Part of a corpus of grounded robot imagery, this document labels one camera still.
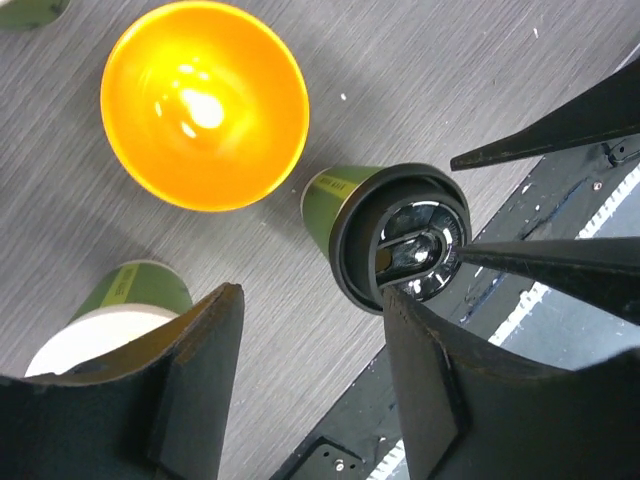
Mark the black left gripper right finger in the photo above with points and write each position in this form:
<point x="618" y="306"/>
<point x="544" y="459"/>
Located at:
<point x="471" y="410"/>

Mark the green paper cup taken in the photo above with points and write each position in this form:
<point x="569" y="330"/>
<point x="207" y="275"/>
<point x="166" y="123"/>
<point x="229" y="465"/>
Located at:
<point x="325" y="195"/>

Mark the orange bowl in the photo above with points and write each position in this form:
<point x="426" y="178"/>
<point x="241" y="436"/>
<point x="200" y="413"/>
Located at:
<point x="204" y="106"/>

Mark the stack of green paper cups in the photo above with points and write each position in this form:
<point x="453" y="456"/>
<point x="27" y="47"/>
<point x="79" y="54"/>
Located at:
<point x="30" y="14"/>

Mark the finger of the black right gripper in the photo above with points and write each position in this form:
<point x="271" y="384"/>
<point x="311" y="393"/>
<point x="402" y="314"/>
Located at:
<point x="601" y="272"/>
<point x="606" y="111"/>

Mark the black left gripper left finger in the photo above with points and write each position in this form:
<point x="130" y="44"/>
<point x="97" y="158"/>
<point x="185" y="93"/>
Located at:
<point x="155" y="408"/>

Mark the black plastic coffee lid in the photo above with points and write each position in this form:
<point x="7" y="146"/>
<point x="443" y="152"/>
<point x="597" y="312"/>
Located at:
<point x="399" y="228"/>

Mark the green paper cup open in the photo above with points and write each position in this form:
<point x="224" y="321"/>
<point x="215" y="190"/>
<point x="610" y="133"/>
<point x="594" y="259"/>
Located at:
<point x="131" y="300"/>

